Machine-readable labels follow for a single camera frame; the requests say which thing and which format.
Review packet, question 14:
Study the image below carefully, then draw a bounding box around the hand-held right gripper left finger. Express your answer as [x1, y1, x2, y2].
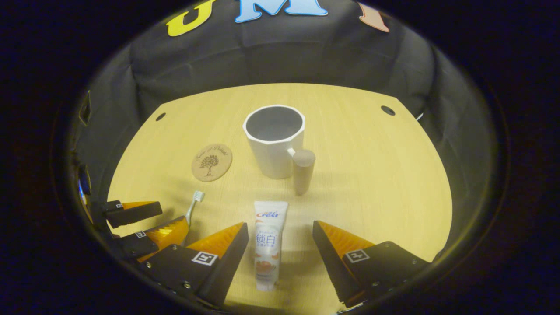
[140, 222, 250, 308]

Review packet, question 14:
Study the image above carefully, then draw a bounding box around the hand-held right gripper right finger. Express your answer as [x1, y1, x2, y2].
[312, 220, 431, 309]

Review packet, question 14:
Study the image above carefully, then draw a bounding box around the white toothpaste tube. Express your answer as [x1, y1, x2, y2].
[254, 200, 289, 292]

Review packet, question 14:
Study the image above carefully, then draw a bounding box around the white toothbrush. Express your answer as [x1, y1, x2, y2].
[184, 190, 205, 245]

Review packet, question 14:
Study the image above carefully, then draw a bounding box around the round cork coaster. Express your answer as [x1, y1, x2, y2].
[191, 143, 233, 182]

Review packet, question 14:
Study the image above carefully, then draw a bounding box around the white cup with wooden handle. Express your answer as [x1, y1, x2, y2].
[243, 105, 316, 196]

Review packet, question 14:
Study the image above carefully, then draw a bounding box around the light wooden desktop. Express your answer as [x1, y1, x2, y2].
[107, 83, 453, 315]

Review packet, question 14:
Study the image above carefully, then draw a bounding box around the black backdrop cloth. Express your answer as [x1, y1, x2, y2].
[74, 0, 499, 263]

